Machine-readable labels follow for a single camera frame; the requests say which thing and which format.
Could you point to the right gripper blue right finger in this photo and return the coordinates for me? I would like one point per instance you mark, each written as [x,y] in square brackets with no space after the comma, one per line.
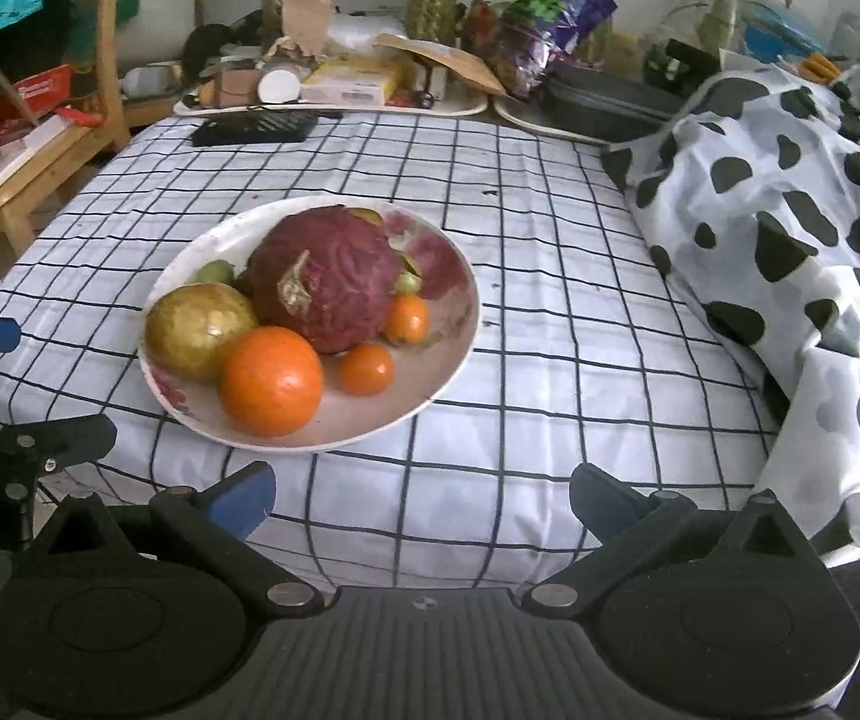
[605,506]

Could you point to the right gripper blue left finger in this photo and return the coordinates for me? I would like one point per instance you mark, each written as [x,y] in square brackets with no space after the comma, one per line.
[240,503]

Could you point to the large orange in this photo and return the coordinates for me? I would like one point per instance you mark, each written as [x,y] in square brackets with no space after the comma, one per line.
[272,382]

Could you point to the yellow-green round mango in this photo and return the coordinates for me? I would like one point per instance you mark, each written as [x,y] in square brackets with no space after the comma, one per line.
[190,330]

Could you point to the small orange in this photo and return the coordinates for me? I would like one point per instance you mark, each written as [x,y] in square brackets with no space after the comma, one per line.
[408,320]
[366,370]

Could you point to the green jujube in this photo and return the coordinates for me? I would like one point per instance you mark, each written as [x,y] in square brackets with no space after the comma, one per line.
[408,282]
[217,271]

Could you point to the red cabbage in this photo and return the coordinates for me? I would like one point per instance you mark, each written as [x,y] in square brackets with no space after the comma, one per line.
[326,274]

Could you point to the brown oval mango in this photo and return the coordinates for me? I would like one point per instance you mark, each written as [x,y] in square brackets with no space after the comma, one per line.
[367,214]

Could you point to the wooden chair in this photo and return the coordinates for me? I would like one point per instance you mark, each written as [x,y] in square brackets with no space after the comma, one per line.
[55,148]

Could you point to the black white checkered tablecloth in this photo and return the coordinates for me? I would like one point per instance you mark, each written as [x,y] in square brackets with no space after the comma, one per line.
[583,353]

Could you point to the white floral plate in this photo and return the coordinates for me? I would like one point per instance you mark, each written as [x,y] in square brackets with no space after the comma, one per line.
[422,370]

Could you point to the cow print blanket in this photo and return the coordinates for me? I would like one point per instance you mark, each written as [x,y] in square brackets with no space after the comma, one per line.
[749,203]

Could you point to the black flat device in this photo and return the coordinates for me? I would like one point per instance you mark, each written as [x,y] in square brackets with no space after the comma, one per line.
[254,126]

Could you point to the brown leather pouch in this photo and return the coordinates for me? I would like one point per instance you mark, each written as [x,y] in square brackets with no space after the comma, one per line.
[238,87]

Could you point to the white cylinder container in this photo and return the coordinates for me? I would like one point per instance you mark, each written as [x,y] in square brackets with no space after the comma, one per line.
[279,85]

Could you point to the black zipper case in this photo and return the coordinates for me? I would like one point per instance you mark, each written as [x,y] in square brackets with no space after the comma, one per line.
[604,107]

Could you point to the white tray right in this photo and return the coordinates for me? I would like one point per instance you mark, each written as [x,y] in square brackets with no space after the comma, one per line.
[530,118]

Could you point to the yellow white medicine box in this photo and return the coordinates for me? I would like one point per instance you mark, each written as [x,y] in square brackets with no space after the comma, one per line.
[354,82]

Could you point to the brown paper envelope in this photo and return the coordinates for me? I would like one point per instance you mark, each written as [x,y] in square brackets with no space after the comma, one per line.
[470,68]

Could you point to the purple snack bag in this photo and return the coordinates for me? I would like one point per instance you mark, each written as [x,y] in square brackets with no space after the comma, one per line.
[532,34]

